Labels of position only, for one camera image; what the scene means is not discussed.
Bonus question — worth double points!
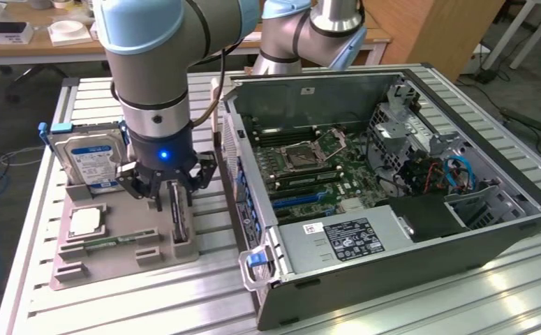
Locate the black chair base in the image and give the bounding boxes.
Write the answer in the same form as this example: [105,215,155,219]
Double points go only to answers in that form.
[0,62,113,104]

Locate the white round holder box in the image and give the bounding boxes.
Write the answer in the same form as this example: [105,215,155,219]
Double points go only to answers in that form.
[46,19,94,47]

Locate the grey power supply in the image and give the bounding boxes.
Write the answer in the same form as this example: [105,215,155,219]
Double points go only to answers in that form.
[265,205,415,283]

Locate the wooden desk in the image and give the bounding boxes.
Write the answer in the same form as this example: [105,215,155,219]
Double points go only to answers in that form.
[0,0,392,76]

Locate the hard disk with blue bracket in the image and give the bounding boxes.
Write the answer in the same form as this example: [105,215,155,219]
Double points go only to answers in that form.
[36,117,134,195]

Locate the black stand base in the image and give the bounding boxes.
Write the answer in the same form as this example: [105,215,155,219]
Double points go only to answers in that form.
[500,104,541,140]

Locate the blue expansion slot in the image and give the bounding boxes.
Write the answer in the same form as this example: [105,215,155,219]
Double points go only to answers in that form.
[269,193,321,211]

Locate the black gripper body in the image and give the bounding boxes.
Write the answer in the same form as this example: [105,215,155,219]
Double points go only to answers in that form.
[127,131,201,174]

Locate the grey parts rack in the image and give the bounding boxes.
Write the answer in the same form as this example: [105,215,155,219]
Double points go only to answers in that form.
[48,141,202,292]

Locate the silver CPU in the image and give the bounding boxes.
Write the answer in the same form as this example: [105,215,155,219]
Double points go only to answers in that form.
[68,209,103,235]

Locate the white power device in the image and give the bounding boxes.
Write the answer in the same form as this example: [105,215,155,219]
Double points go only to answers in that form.
[465,45,493,76]

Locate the metal drive cage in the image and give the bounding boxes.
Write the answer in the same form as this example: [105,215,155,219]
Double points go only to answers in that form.
[366,102,439,175]

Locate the green motherboard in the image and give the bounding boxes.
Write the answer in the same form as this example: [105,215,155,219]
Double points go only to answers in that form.
[243,116,396,226]

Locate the white box with black top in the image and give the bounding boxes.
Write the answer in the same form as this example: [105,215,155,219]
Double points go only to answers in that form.
[0,21,35,45]

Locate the white table frame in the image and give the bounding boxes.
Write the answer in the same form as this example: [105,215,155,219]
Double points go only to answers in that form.
[481,0,541,96]

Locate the labelled black RAM stick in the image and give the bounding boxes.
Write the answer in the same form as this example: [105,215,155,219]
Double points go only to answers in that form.
[274,169,344,188]

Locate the grey disk bay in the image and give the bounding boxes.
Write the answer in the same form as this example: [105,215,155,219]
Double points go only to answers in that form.
[443,184,525,231]

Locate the green RAM stick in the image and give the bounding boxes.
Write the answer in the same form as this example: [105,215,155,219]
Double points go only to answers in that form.
[83,234,139,247]

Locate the black NVIDIA graphics card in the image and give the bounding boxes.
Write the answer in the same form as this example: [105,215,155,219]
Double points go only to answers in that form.
[165,177,193,242]

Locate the metal socket cover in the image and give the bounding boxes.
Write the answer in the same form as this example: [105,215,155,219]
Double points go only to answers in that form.
[314,128,349,158]

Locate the CPU socket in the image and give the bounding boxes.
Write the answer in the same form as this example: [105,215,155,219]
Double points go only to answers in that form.
[282,142,322,172]

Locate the blue wire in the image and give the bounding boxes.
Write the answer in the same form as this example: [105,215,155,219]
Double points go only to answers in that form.
[441,156,480,192]

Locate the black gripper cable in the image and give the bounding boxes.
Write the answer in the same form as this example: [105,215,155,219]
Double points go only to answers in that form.
[190,41,243,127]

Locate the black open PC case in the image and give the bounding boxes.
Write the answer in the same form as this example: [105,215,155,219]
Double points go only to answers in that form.
[210,68,541,332]

